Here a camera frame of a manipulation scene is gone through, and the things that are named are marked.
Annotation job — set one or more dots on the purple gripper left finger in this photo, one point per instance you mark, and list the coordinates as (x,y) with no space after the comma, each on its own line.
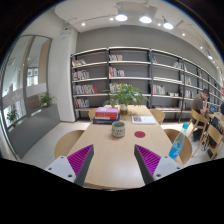
(73,168)

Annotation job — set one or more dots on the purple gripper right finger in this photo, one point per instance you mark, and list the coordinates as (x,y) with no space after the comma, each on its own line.
(152,166)

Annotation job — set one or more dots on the clear blue-capped water bottle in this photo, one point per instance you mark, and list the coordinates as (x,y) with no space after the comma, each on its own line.
(178,142)

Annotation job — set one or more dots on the wooden chair front left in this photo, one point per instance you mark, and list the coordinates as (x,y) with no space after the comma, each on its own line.
(66,142)

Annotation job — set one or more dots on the red round coaster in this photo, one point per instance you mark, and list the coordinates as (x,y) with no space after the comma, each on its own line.
(139,134)

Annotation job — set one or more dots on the dark blue bottom book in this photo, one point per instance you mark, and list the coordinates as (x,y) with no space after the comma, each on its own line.
(104,121)

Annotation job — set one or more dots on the open magazine on table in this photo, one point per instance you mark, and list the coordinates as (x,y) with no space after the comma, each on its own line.
(143,120)

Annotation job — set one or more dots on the grey-green ceramic mug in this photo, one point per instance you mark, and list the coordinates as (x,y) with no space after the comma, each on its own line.
(118,129)

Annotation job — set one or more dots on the wooden chair back right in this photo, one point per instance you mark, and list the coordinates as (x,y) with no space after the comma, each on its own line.
(158,115)

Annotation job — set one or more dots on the wooden chair back left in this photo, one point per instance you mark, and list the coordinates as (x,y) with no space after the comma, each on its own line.
(91,113)

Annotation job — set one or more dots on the red middle book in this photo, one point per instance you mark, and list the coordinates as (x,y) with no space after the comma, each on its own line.
(107,118)

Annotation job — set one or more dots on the pink top book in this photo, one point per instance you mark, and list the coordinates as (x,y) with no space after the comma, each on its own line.
(106,112)

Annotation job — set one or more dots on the wooden folding chair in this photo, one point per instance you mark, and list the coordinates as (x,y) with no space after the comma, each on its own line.
(211,134)
(198,121)

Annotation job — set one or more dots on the potted plant on ledge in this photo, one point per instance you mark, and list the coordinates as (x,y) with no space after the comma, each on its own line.
(46,100)

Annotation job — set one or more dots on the green potted table plant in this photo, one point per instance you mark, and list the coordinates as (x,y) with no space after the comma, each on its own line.
(122,95)

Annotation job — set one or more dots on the seated man brown shirt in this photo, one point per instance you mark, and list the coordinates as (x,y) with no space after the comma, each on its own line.
(199,104)

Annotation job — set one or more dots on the potted plant by window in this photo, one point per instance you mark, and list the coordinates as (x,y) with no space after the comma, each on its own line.
(12,116)

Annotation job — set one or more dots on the large grey bookshelf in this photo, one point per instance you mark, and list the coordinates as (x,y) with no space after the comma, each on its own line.
(167,81)

